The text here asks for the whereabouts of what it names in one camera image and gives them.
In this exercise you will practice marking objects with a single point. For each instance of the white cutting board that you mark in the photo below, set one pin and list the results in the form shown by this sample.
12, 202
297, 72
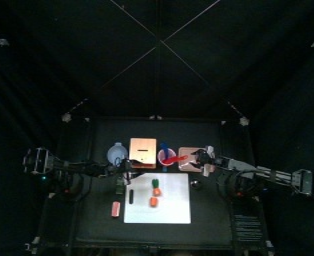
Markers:
158, 198

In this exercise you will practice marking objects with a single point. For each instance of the translucent white bottle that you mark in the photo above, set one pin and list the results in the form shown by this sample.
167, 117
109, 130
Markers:
117, 154

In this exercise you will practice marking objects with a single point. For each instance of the red spoon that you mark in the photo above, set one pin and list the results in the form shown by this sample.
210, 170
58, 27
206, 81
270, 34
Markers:
174, 159

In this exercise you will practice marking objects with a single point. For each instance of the red and white block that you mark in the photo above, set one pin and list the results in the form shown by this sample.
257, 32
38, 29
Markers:
115, 209

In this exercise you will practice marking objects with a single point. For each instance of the black toy knife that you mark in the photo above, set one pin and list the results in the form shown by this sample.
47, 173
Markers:
131, 196

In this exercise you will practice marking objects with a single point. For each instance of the pink cup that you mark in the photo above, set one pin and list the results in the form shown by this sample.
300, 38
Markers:
163, 155

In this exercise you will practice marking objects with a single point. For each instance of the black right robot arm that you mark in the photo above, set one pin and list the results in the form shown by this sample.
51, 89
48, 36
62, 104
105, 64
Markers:
266, 175

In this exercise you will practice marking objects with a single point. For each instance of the orange toy carrot piece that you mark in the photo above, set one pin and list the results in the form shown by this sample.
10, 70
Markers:
154, 201

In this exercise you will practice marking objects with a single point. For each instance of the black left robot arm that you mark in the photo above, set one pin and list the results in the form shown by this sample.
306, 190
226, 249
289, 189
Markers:
56, 164

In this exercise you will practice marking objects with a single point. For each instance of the toy carrot top piece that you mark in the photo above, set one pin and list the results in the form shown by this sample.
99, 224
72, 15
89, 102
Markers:
157, 187

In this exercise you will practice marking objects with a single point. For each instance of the small dark ball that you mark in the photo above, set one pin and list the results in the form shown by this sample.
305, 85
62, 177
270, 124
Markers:
195, 184

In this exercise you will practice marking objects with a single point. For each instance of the blue stick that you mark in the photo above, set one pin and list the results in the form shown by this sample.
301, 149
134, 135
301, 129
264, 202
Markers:
165, 149

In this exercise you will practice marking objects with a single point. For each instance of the wooden box with slot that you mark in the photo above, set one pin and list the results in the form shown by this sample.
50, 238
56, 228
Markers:
143, 152

